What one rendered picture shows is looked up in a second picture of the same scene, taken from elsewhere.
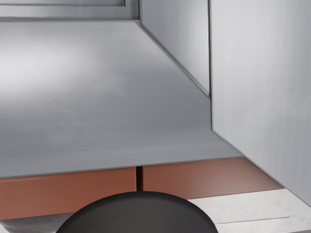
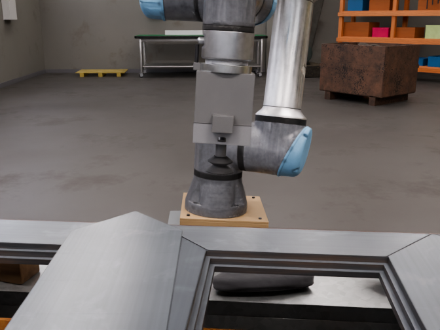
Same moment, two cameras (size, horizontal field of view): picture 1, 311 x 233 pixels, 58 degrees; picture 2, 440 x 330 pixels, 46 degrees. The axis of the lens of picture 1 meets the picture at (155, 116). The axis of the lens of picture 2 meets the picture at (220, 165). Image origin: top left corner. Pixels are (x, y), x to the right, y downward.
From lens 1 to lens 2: 0.72 m
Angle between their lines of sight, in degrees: 54
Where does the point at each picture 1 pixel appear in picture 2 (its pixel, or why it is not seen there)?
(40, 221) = not seen: hidden behind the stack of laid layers
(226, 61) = (174, 241)
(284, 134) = (151, 227)
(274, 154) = (156, 224)
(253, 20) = (162, 247)
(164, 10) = (196, 251)
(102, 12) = (219, 257)
